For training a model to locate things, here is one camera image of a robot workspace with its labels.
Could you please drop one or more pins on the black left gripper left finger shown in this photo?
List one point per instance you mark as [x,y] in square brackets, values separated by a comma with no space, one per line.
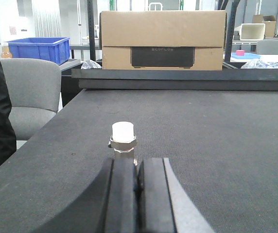
[107,205]

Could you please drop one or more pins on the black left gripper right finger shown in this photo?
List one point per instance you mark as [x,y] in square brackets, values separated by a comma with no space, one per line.
[164,205]

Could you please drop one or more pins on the metal valve with white cap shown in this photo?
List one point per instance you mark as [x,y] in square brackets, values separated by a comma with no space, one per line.
[123,141]

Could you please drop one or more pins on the brown cardboard box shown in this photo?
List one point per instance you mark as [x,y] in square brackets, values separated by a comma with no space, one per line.
[164,40]

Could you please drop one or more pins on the small cardboard box background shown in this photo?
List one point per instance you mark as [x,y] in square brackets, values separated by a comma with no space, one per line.
[270,24]

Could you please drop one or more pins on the grey fabric chair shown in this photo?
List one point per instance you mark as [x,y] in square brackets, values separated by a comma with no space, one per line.
[34,88]

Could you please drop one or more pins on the crumpled clear plastic bag left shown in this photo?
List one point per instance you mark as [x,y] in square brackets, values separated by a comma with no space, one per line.
[90,64]

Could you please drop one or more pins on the crumpled clear plastic bag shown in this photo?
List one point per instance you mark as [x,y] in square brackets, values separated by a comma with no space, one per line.
[259,64]
[90,64]

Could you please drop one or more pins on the blue plastic crate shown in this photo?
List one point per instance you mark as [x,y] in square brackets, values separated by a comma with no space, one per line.
[54,49]

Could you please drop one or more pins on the crumpled clear plastic bag right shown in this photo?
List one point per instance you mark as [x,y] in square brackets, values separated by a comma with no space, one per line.
[259,64]

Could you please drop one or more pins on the pink tape roll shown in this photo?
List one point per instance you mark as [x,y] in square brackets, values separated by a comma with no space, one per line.
[240,52]

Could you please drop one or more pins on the blue flat tray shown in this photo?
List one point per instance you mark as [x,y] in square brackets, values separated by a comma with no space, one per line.
[245,56]

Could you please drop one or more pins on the grey office chair background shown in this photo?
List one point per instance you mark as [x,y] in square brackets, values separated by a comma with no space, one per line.
[267,47]

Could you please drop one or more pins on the white open bin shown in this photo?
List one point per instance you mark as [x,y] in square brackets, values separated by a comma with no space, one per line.
[251,31]

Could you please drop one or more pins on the black conveyor end rail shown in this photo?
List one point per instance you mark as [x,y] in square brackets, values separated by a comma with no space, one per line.
[207,80]

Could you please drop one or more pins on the black vertical frame post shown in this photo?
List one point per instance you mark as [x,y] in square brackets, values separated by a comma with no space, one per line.
[92,46]

